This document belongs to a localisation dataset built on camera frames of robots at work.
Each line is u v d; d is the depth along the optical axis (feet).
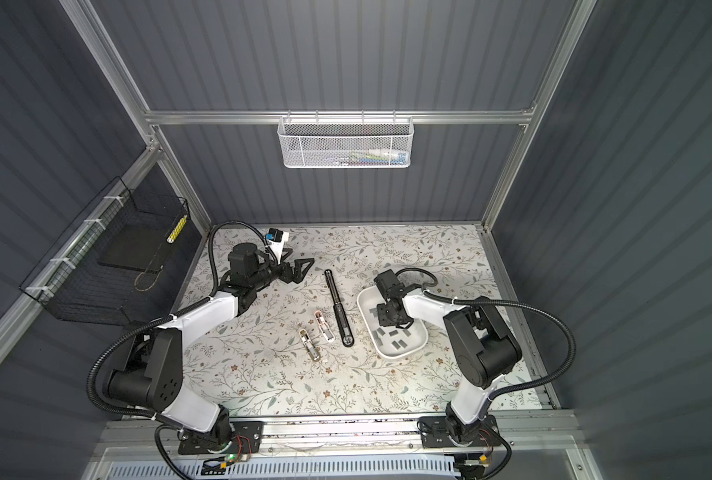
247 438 2.37
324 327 2.99
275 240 2.48
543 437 2.43
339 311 3.13
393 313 2.64
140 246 2.53
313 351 2.86
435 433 2.40
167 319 2.50
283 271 2.59
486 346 1.56
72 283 2.13
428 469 2.31
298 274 2.60
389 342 2.93
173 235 2.64
